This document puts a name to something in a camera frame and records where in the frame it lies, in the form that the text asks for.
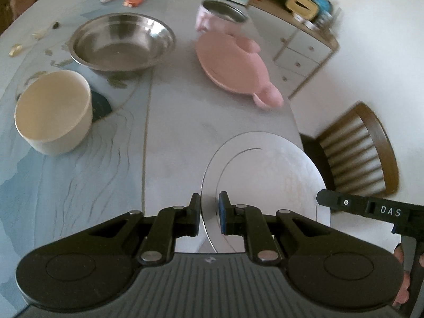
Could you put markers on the white drawer cabinet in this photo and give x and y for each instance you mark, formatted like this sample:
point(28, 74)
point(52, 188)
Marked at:
point(304, 49)

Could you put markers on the blue globe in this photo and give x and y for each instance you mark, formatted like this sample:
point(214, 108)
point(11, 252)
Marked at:
point(324, 6)

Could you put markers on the pink steel-lined cup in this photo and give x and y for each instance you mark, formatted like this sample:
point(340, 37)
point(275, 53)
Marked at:
point(220, 15)

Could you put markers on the yellow box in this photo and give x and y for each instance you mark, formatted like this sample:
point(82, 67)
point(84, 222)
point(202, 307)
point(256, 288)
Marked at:
point(299, 5)

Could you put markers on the pink rabbit-shaped plate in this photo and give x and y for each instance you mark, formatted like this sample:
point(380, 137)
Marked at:
point(232, 63)

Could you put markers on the wooden slatted chair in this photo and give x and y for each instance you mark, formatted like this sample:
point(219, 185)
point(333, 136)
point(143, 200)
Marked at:
point(361, 152)

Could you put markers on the person's right hand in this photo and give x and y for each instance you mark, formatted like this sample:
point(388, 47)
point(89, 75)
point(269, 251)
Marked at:
point(402, 291)

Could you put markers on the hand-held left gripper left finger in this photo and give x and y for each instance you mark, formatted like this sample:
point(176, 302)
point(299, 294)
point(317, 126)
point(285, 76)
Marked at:
point(198, 217)

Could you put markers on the orange round object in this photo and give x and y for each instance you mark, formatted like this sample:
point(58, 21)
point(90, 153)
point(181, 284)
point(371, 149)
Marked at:
point(134, 0)

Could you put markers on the large stainless steel bowl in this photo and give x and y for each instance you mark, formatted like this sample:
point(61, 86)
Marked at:
point(122, 41)

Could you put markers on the small beige block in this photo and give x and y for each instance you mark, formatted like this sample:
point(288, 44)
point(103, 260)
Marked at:
point(15, 50)

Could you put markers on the silver round plate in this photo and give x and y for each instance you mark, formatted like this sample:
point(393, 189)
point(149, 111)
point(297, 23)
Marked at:
point(265, 172)

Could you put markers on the cream round bowl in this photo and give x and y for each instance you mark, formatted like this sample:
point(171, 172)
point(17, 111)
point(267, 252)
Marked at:
point(53, 112)

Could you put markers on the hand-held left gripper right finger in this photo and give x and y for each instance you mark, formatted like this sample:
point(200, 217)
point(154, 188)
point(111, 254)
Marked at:
point(222, 217)

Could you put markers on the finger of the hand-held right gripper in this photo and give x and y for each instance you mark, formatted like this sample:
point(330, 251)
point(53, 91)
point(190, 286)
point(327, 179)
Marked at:
point(344, 202)

